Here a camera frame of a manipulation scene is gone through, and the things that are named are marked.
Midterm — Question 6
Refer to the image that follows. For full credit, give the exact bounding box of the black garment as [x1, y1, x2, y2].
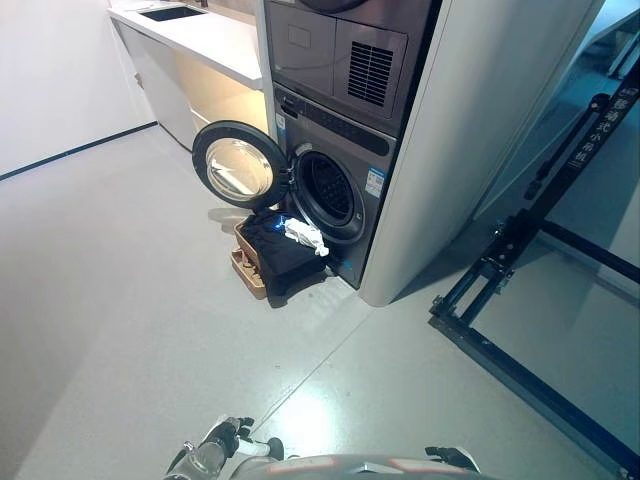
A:
[241, 210, 330, 309]

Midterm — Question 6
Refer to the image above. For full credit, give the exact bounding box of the brown wicker laundry basket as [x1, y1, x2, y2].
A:
[230, 217, 272, 301]

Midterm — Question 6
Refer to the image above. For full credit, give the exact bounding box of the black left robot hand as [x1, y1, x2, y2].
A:
[206, 414, 285, 459]

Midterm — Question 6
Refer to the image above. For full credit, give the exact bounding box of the grey stacked dryer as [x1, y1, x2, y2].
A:
[263, 0, 444, 140]

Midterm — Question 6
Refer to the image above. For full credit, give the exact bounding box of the white appliance cabinet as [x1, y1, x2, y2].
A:
[254, 0, 607, 308]

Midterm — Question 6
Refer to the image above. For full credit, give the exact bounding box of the white counter cabinet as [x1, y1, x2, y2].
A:
[107, 0, 272, 152]

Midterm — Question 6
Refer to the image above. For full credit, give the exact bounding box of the dark inset sink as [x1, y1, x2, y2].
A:
[137, 4, 209, 23]

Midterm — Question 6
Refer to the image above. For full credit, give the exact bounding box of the grey front-load washing machine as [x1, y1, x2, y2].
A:
[272, 82, 400, 290]

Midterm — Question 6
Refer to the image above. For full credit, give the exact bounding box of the grey robot torso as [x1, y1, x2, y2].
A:
[233, 452, 482, 480]

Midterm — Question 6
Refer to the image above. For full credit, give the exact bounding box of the white garment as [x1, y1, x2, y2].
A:
[281, 216, 332, 258]

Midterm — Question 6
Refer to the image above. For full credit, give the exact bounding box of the round washing machine door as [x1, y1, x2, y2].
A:
[191, 121, 295, 210]

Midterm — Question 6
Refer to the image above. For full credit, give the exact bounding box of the black metal gantry frame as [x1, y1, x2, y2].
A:
[428, 74, 640, 480]

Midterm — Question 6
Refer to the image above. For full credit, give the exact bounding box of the energy label sticker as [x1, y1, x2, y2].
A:
[364, 168, 386, 198]

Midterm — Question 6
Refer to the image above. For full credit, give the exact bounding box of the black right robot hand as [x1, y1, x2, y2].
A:
[424, 445, 482, 474]

